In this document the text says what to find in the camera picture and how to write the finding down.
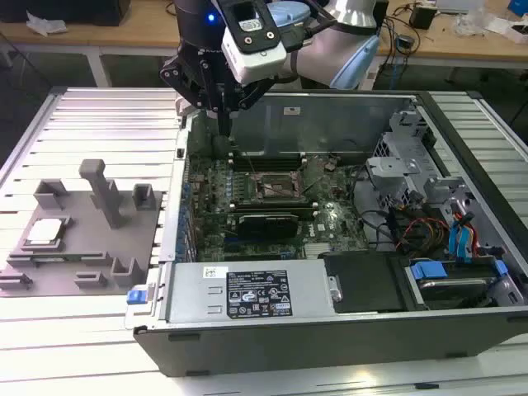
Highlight metal socket cover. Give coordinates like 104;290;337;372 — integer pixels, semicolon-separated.
290;158;328;195

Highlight black PC case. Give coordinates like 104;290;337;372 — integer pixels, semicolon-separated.
123;88;528;379

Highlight blue SATA cable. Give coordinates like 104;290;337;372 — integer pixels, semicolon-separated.
447;212;479;265

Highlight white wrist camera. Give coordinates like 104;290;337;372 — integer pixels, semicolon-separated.
221;0;289;87

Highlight clear plastic bag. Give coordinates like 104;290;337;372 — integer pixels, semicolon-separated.
450;7;497;35

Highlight black camera cable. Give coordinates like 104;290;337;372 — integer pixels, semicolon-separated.
280;2;346;54

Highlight silver CPU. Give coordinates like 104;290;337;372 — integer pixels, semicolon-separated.
25;217;69;244

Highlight silver drive cage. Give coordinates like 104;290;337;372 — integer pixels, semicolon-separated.
365;109;438;211

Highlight silver power supply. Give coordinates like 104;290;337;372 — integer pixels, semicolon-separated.
163;262;336;328

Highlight grey case handle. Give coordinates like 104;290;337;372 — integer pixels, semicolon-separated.
174;95;192;120

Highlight CPU socket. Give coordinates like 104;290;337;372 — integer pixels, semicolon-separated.
252;169;304;203

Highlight black power cable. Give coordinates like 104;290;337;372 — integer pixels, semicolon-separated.
357;205;399;252

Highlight grey parts rack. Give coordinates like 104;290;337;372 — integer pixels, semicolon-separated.
0;158;167;299

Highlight red yellow power wires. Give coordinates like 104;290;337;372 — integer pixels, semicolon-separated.
394;217;451;252

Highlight black graphics card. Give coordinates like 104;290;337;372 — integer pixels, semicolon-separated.
236;211;301;241

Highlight black equipment box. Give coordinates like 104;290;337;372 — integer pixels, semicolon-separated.
0;0;131;26

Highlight white crumpled bag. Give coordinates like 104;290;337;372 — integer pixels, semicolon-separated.
26;10;68;36

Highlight green motherboard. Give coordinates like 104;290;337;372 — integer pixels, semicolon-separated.
181;153;375;264

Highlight hard disk blue carrier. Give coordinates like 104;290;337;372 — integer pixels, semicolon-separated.
406;258;509;311

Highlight black plastic shroud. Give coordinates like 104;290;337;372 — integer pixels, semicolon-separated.
320;251;409;315

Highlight blue hanging cable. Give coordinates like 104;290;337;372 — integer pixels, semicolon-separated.
392;52;404;90

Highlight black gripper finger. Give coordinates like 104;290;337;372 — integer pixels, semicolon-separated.
225;78;274;137
159;55;227;137

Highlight wooden desk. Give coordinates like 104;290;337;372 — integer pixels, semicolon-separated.
0;0;528;90

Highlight white cardboard box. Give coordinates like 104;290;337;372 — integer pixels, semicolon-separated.
493;19;528;45

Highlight silver chipset heatsink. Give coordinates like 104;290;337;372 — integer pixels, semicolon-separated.
304;242;334;260

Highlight black power adapter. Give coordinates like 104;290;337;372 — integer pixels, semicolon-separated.
409;3;437;31

